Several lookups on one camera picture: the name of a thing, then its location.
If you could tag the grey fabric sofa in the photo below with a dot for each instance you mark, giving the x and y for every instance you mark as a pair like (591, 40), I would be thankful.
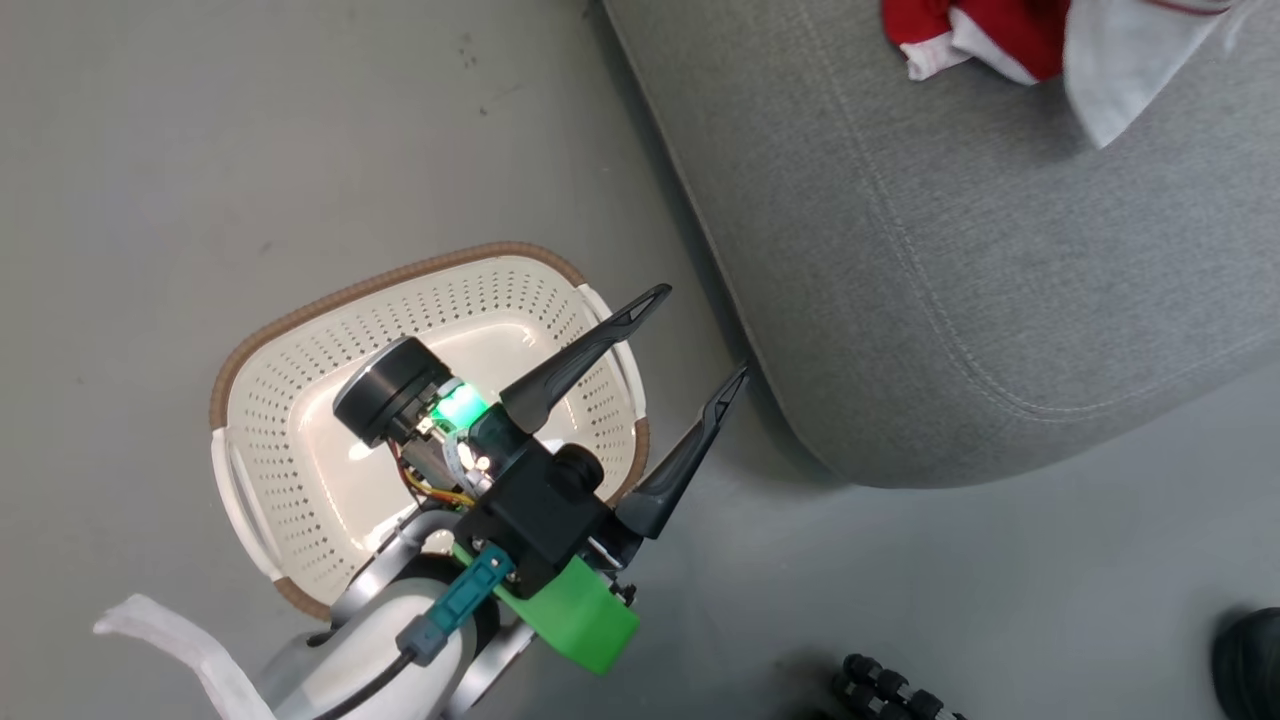
(950, 250)

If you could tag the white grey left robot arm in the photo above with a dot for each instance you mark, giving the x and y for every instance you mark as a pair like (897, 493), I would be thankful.
(345, 650)

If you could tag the red and white garment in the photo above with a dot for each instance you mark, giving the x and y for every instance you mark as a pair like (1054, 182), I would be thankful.
(1010, 30)

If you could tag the cream perforated laundry basket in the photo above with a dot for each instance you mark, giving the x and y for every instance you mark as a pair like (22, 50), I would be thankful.
(300, 400)

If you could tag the black ribbed flexible leg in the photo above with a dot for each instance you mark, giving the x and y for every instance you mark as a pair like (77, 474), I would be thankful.
(885, 690)

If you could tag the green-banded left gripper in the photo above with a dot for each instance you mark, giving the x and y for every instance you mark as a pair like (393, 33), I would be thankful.
(580, 620)

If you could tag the white cloth strip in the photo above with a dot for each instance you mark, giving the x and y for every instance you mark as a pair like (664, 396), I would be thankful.
(190, 650)

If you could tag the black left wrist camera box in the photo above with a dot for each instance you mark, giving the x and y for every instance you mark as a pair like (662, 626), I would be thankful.
(540, 510)

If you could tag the black rounded object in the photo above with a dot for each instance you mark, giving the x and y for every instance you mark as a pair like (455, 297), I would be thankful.
(1250, 665)

